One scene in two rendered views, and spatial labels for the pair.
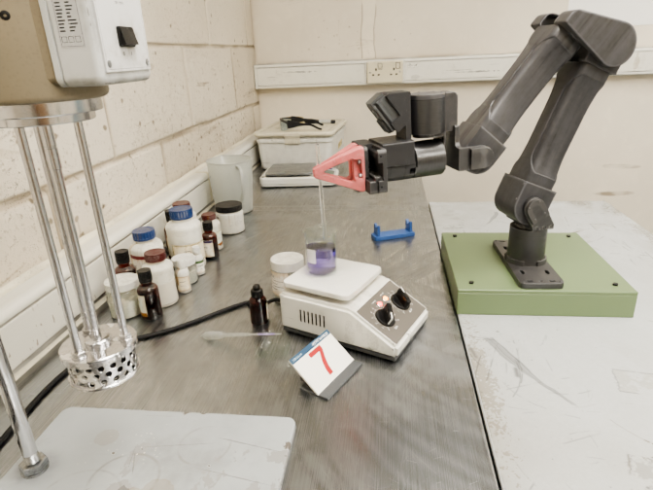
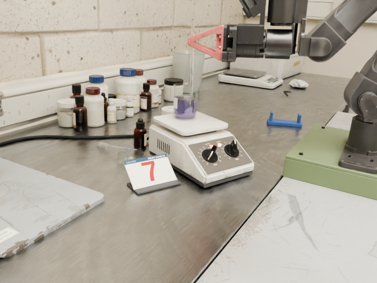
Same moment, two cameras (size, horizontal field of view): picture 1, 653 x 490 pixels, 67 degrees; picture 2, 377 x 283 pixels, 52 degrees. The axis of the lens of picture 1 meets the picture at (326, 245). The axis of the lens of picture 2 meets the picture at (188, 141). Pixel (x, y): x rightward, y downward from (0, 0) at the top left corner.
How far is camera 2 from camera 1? 30 cm
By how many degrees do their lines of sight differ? 19
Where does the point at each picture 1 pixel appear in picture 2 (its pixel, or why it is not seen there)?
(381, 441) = (148, 224)
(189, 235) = (127, 88)
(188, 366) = (74, 156)
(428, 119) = (279, 9)
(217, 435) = (53, 188)
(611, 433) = (329, 274)
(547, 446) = (265, 264)
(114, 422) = (7, 167)
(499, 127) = (342, 24)
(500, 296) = (319, 168)
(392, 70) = not seen: hidden behind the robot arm
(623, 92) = not seen: outside the picture
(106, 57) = not seen: outside the picture
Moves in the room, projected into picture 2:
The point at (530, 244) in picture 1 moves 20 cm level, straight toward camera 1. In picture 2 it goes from (363, 134) to (312, 158)
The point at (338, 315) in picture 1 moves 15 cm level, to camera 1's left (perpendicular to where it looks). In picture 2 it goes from (176, 145) to (110, 133)
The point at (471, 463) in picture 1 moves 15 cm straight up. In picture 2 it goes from (196, 253) to (204, 150)
